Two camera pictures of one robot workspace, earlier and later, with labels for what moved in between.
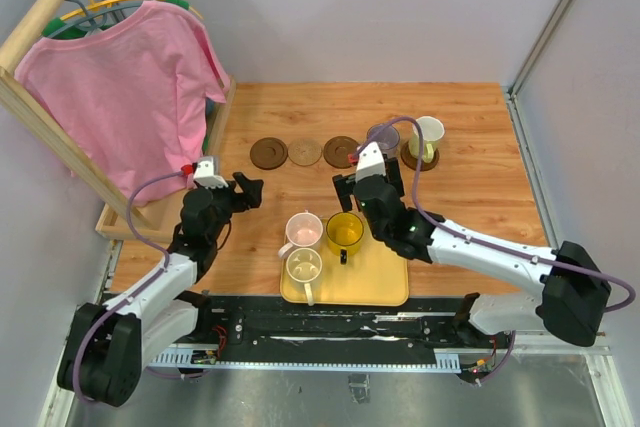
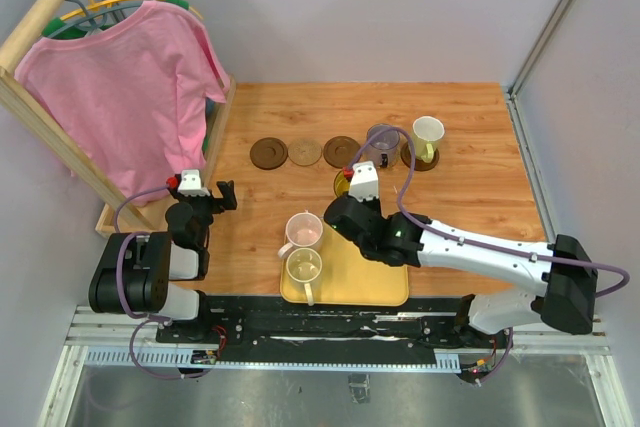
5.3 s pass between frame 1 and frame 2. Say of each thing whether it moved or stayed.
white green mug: stayed
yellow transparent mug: moved
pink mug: stayed
